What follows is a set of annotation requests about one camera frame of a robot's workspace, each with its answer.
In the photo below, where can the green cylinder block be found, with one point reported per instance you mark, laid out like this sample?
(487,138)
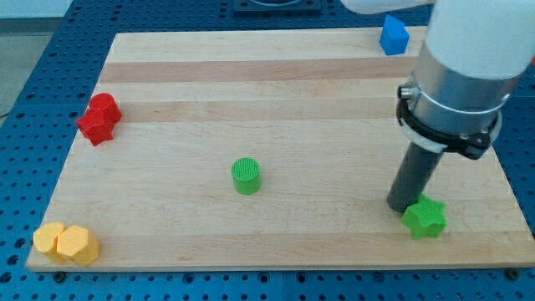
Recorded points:
(246,176)

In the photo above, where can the green star block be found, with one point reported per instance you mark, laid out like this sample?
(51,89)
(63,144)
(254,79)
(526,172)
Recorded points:
(425,218)

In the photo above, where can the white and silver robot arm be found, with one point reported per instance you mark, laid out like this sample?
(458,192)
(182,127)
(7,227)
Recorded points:
(473,55)

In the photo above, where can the wooden board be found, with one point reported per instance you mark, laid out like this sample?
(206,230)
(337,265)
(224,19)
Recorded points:
(316,109)

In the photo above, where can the blue cube block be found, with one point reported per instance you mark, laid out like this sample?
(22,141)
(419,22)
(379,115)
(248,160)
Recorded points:
(394,37)

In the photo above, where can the yellow pentagon block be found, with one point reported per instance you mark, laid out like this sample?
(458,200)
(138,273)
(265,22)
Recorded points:
(45,240)

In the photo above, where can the red star block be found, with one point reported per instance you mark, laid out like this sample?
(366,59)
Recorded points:
(95,126)

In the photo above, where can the yellow hexagon block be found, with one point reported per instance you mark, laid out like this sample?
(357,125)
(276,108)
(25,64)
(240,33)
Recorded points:
(79,245)

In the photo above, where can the red cylinder block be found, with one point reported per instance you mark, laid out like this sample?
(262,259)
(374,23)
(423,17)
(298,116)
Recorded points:
(106,105)

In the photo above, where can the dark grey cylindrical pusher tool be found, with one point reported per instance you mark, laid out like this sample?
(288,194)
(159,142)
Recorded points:
(415,171)

